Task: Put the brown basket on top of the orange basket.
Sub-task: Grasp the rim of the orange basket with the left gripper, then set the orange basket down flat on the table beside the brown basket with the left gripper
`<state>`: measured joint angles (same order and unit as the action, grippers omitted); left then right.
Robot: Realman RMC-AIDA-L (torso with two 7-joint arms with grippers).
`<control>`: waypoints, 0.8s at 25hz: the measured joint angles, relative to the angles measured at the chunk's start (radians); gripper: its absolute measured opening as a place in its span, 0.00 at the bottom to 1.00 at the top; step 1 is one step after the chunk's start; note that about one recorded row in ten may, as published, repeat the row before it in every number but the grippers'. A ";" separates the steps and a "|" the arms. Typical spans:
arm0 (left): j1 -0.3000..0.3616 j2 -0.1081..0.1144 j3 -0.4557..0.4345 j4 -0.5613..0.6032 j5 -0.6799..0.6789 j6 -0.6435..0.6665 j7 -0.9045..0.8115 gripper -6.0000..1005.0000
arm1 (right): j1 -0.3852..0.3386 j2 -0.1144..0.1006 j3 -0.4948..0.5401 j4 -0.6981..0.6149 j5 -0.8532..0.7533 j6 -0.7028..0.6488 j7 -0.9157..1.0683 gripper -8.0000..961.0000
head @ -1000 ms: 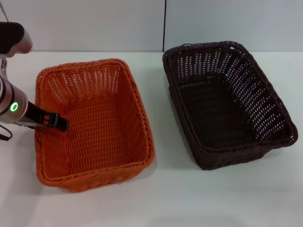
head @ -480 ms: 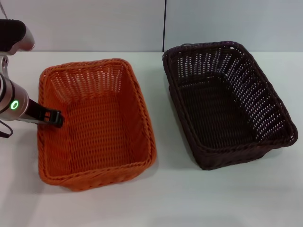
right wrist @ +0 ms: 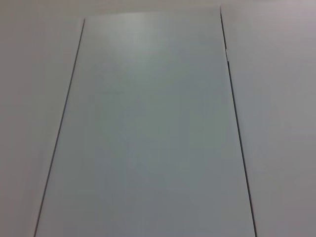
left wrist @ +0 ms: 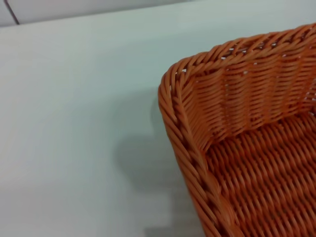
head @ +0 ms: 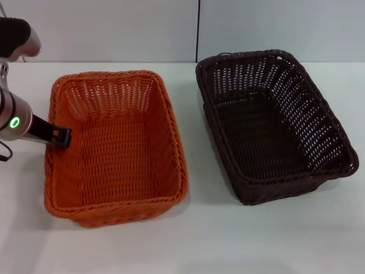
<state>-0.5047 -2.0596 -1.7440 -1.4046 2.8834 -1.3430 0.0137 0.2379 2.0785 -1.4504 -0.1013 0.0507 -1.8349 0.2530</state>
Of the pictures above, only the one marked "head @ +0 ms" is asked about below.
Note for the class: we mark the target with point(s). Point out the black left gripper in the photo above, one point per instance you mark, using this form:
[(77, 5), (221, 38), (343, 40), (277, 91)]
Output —
[(41, 128)]

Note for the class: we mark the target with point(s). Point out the orange woven plastic basket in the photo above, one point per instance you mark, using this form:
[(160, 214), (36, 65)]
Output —
[(119, 162)]

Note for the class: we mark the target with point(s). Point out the dark brown woven basket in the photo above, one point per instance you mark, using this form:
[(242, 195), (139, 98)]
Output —
[(262, 137)]

